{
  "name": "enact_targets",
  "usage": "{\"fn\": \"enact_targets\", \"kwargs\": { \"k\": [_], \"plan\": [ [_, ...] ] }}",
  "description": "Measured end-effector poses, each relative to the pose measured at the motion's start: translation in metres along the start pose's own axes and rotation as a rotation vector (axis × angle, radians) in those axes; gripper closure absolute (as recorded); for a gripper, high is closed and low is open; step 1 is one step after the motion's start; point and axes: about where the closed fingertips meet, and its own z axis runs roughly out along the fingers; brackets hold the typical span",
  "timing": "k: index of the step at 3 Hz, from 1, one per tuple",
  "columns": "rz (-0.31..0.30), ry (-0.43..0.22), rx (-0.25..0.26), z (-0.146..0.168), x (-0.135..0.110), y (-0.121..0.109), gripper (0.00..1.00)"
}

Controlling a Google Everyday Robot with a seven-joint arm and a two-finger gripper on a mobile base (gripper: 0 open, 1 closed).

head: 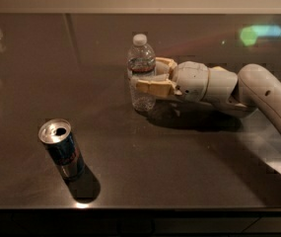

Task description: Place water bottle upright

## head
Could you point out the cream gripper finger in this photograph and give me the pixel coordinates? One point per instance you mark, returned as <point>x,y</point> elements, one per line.
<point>165,68</point>
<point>161,89</point>

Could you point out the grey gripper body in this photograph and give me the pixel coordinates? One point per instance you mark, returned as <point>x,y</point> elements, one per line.
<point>191,79</point>

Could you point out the clear plastic water bottle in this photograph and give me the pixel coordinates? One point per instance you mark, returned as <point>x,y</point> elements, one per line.
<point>141,62</point>

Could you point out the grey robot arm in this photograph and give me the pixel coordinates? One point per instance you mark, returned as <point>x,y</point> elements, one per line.
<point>253,93</point>

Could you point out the yellow sponge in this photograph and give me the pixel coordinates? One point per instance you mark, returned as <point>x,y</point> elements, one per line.
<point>219,68</point>

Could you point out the blue silver drink can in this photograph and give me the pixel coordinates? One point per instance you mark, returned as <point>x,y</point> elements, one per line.
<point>58,140</point>

